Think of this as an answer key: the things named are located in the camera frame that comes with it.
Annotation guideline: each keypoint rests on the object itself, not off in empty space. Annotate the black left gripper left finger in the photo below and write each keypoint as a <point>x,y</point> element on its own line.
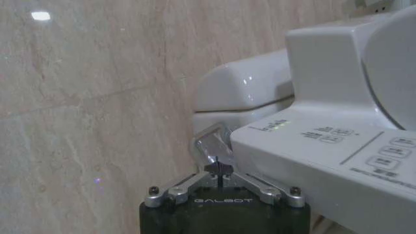
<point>181,188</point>

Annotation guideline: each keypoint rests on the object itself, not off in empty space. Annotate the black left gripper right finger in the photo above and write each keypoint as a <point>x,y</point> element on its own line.
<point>264,189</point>

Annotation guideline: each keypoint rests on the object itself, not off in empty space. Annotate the chrome toilet flush lever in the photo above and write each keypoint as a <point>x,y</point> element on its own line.
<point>212,143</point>

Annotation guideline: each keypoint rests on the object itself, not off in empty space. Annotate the white ceramic toilet tank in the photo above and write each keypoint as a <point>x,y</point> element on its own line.
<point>241,85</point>

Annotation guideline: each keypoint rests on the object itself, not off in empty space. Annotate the white toilet lid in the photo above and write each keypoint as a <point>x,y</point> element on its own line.
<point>390,68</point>

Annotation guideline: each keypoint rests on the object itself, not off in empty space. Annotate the white bidet seat control unit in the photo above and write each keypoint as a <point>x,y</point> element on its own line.
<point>328,117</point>

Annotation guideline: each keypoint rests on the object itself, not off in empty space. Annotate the white wall socket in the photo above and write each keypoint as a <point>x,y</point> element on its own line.
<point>373,6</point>

